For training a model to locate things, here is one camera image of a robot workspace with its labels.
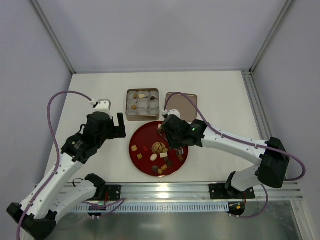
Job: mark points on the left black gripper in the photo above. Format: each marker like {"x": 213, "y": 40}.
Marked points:
{"x": 116, "y": 130}

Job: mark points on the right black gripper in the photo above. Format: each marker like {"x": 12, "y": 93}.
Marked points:
{"x": 165, "y": 128}

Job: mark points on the metal serving tongs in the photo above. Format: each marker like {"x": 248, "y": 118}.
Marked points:
{"x": 161, "y": 132}

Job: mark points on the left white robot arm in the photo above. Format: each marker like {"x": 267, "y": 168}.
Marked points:
{"x": 39, "y": 213}

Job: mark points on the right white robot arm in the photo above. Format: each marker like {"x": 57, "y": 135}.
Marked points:
{"x": 268, "y": 158}

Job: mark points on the brown rectangular chocolate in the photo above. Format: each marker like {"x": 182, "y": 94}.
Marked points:
{"x": 180, "y": 157}

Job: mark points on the white rectangular chocolate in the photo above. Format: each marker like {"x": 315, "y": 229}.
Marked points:
{"x": 163, "y": 155}

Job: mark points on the dark square chocolate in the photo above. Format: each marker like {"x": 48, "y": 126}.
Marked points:
{"x": 170, "y": 162}

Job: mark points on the white swirl oval chocolate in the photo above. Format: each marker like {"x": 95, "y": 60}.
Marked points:
{"x": 153, "y": 157}

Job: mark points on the caramel barrel chocolate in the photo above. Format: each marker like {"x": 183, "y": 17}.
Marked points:
{"x": 164, "y": 167}

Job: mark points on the tan rounded square chocolate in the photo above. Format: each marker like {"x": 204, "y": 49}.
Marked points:
{"x": 134, "y": 148}

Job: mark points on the grey brown round chocolate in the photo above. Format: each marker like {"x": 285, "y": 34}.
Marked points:
{"x": 155, "y": 169}

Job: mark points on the gold leaf square chocolate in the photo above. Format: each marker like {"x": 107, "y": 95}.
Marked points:
{"x": 140, "y": 156}

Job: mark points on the gold tin lid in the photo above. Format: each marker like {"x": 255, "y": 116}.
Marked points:
{"x": 178, "y": 102}

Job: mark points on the gold tin box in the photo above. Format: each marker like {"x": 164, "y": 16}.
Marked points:
{"x": 147, "y": 110}

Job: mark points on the red round tray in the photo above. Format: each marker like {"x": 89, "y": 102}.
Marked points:
{"x": 147, "y": 135}

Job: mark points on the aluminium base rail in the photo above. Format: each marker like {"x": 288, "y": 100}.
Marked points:
{"x": 203, "y": 191}

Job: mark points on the white slotted cable duct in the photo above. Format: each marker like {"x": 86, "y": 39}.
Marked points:
{"x": 156, "y": 207}

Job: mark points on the aluminium frame post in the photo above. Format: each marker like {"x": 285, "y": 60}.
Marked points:
{"x": 52, "y": 35}

